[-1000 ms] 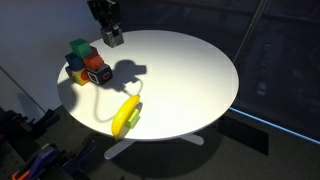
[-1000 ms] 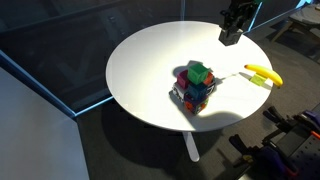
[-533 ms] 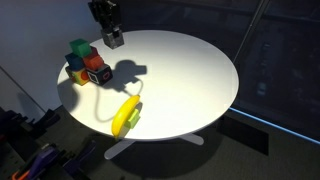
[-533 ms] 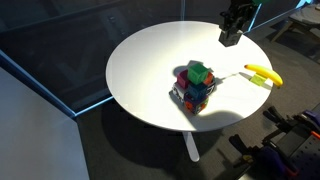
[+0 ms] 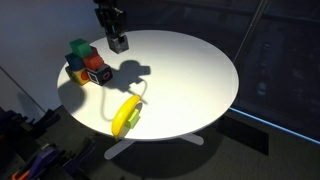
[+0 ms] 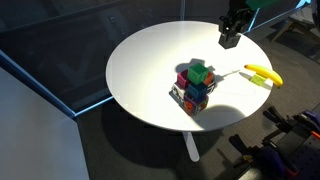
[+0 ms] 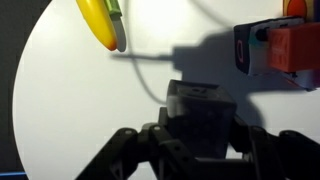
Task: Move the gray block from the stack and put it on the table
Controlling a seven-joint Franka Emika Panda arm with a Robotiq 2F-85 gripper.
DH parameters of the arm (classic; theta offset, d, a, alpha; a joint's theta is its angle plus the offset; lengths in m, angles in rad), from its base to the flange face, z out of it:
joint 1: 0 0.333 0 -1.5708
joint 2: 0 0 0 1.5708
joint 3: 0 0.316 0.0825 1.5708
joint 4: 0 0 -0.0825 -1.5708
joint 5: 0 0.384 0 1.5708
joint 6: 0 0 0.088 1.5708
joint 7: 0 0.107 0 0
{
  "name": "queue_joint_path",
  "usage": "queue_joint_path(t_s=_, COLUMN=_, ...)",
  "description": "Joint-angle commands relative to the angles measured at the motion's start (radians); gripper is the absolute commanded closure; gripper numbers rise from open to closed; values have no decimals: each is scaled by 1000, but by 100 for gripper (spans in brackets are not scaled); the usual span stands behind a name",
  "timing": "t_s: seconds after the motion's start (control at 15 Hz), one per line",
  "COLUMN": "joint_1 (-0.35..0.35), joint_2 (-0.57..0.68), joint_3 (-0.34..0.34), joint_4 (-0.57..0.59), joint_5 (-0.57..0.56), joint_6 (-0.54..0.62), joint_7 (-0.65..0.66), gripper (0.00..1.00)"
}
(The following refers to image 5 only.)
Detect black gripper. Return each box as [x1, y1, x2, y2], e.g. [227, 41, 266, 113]
[93, 0, 127, 40]

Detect yellow banana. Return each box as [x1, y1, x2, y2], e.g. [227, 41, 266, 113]
[110, 94, 142, 140]

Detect orange block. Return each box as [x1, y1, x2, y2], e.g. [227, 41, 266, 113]
[82, 54, 105, 71]

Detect gray block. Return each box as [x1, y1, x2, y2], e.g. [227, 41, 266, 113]
[106, 33, 130, 55]

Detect black clamp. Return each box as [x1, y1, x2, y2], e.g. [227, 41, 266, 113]
[62, 137, 98, 176]
[30, 107, 62, 130]

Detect purple clamp with orange handle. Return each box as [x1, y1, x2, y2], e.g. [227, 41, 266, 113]
[11, 145, 62, 180]

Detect black white picture cube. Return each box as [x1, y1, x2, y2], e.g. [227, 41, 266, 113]
[86, 63, 114, 87]

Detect black pegboard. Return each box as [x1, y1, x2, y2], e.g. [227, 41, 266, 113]
[0, 132, 29, 180]

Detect small light green block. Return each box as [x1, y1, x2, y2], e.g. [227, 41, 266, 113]
[124, 108, 142, 130]

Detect blue block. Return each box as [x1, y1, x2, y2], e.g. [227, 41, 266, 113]
[64, 52, 85, 72]

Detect multicoloured yellow picture cube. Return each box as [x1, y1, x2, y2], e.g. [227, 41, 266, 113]
[64, 65, 91, 87]

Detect blue lit floor strip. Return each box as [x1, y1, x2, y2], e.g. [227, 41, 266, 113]
[228, 106, 320, 146]

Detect white table base legs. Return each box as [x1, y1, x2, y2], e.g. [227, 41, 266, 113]
[103, 132, 205, 161]

